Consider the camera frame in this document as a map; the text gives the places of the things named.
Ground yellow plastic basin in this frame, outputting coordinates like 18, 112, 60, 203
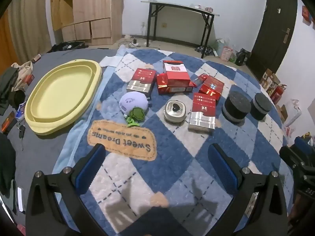
25, 59, 102, 136

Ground beige curtain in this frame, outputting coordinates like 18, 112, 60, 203
7, 0, 56, 54

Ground white cloth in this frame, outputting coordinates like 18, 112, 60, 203
100, 55, 123, 67

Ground red wall sign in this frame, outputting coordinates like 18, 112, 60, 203
301, 5, 313, 26

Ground orange curtain panel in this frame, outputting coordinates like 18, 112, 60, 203
0, 10, 19, 72

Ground red clear lighter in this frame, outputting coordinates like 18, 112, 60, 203
193, 74, 207, 86

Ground beige garment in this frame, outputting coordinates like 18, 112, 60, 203
11, 60, 33, 91

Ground pink white bag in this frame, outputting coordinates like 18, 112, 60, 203
221, 45, 234, 61

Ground black floor bag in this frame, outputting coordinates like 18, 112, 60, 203
236, 48, 251, 66

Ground cardboard boxes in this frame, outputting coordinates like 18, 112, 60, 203
259, 69, 281, 91

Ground white flat box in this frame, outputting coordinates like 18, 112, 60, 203
17, 187, 25, 213

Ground white plastic bag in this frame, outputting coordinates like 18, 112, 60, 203
283, 100, 302, 128

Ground dark clothing on floor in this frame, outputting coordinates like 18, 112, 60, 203
195, 45, 217, 57

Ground red gold cigarette box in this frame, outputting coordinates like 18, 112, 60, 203
198, 74, 225, 101

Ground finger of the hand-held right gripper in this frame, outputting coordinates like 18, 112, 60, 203
295, 137, 315, 153
281, 146, 304, 170

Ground black folding table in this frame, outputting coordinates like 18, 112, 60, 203
141, 0, 220, 59

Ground green turtle keychain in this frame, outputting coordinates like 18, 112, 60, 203
124, 107, 145, 128

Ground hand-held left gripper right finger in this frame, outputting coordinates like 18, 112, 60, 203
208, 143, 289, 236

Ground red silver cigarette box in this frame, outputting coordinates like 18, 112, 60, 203
126, 67, 157, 97
188, 93, 217, 131

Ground dark cigarette box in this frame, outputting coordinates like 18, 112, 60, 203
1, 111, 18, 134

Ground dark clothes pile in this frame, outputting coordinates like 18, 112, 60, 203
0, 67, 26, 115

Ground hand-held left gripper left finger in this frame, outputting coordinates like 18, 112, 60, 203
26, 143, 109, 236

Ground blue snack packet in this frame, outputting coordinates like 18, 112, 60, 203
15, 102, 27, 121

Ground dark door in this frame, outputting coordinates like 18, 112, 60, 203
247, 0, 298, 77

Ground small black foam cylinder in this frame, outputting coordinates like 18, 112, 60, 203
250, 93, 273, 121

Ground wooden wardrobe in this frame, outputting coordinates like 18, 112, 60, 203
50, 0, 123, 46

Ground black car key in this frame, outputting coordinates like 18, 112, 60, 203
18, 124, 26, 150

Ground red canister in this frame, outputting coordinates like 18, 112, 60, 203
271, 85, 287, 104

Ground beige tin with black heart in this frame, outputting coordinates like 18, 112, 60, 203
164, 100, 187, 124

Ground purple plush toy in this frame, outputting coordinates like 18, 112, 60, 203
119, 91, 149, 115

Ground blue checkered blanket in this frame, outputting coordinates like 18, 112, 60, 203
53, 48, 296, 236

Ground large black foam cylinder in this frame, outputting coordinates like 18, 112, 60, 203
222, 90, 251, 123

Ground red white cigarette box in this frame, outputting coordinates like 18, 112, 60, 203
162, 60, 191, 85

